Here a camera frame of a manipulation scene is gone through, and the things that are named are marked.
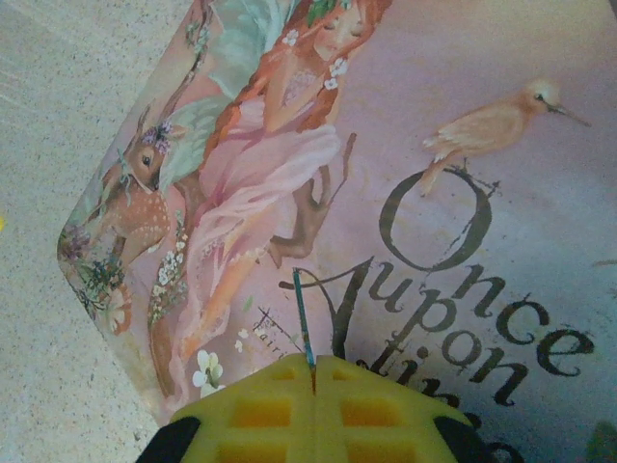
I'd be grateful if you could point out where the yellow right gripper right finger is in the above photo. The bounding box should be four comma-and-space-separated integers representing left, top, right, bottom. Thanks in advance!
312, 354, 498, 463

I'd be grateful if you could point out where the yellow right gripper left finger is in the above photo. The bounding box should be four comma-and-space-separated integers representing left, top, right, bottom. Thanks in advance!
139, 354, 315, 463

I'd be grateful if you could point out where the small silver key with ring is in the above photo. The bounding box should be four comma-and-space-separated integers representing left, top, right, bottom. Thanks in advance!
291, 268, 319, 395

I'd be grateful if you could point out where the pink fairy tale tin box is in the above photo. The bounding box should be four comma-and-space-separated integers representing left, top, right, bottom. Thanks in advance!
56, 0, 617, 463

